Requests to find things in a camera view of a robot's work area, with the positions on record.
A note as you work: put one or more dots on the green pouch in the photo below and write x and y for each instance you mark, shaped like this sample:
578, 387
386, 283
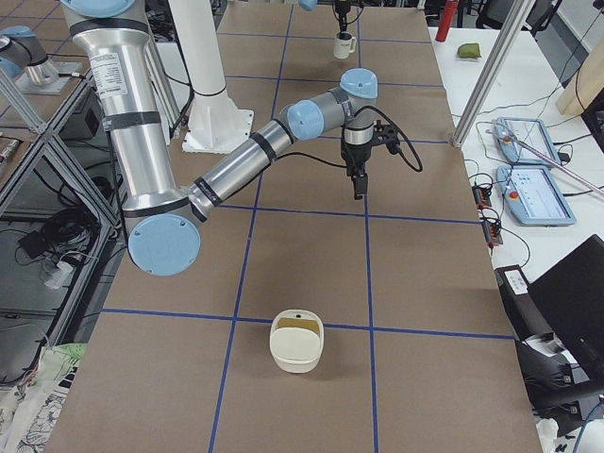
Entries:
469, 50

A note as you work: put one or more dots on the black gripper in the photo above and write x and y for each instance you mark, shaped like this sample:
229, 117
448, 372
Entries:
342, 15
355, 154

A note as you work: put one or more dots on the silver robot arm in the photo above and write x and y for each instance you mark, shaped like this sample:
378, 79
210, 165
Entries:
161, 217
310, 5

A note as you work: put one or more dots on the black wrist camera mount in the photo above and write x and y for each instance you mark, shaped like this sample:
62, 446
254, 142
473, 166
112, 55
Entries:
386, 134

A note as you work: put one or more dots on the floral cloth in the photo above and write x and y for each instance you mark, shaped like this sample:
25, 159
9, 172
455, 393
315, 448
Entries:
30, 409

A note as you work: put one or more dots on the white mug with HOME text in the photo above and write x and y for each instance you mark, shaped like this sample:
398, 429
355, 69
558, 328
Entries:
344, 45

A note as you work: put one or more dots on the black laptop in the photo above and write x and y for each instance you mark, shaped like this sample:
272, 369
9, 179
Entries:
570, 297

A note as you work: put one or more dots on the aluminium frame post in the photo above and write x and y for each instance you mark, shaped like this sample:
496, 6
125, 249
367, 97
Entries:
507, 35

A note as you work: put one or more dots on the black box with label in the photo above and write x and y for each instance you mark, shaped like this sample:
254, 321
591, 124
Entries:
524, 316

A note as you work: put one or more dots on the spare grey robot arm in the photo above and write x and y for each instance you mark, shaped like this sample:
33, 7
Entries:
24, 59

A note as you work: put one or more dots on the cream oval bowl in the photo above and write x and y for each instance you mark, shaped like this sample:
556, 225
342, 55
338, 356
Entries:
296, 340

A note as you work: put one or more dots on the white camera pole stand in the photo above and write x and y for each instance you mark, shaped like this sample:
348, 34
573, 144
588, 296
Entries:
215, 125

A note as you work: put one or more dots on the upper blue teach pendant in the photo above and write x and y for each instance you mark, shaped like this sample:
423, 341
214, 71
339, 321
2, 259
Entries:
530, 131

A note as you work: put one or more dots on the lower blue teach pendant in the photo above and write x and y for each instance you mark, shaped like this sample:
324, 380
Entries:
532, 196

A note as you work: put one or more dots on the red bottle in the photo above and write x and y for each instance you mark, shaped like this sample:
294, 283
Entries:
446, 21

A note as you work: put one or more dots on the blue teach pendant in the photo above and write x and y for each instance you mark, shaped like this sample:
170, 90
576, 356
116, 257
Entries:
530, 131
532, 196

